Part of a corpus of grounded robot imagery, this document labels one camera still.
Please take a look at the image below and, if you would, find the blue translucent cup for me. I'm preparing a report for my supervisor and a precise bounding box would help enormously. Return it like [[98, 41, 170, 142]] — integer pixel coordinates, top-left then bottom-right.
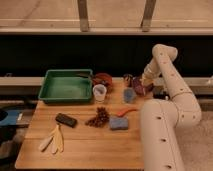
[[123, 88, 136, 103]]

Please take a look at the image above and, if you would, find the orange plastic fork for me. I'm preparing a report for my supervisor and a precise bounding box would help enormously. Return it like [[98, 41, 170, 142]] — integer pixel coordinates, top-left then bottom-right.
[[116, 108, 138, 117]]

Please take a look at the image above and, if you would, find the red bowl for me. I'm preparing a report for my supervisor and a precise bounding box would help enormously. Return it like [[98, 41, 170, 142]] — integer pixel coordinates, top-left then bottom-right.
[[92, 73, 113, 92]]

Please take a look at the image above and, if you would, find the small dark cup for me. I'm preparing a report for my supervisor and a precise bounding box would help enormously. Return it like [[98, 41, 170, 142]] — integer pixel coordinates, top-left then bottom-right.
[[123, 74, 133, 87]]

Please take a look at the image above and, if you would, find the blue sponge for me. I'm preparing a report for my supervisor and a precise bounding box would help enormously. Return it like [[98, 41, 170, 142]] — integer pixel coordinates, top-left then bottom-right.
[[109, 117, 129, 130]]

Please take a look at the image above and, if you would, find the cream wooden fork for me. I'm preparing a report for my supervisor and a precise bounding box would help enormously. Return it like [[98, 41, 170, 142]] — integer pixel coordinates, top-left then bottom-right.
[[51, 125, 59, 154]]

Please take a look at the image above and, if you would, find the cream wooden spoon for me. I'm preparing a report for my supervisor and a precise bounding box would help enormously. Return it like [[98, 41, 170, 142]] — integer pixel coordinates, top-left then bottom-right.
[[38, 130, 56, 151]]

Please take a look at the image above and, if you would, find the purple bowl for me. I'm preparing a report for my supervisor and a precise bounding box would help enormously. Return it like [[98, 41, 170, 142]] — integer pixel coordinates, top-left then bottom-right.
[[132, 77, 154, 96]]

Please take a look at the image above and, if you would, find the cream wooden knife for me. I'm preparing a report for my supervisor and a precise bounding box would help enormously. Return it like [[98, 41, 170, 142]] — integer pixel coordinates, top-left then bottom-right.
[[58, 125, 64, 152]]

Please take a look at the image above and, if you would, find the clear plastic cup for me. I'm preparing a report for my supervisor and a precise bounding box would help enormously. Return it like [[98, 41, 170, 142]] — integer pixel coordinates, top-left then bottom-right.
[[93, 84, 107, 102]]

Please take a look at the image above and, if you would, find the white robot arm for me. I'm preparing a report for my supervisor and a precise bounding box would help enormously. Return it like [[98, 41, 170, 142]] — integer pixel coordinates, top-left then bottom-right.
[[140, 44, 202, 171]]

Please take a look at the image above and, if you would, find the green plastic tray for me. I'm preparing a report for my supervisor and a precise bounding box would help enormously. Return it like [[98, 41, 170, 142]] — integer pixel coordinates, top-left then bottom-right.
[[38, 69, 93, 104]]

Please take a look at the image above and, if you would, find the brown grape bunch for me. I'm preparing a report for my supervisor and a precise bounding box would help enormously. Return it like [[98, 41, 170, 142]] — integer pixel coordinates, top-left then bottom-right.
[[85, 107, 109, 128]]

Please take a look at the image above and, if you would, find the blue object at left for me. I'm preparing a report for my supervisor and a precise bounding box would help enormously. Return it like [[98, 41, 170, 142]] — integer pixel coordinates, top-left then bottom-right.
[[0, 109, 21, 126]]

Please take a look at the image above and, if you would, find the black rectangular block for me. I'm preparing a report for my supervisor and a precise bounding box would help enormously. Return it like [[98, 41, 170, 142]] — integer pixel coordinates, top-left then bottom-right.
[[55, 113, 77, 128]]

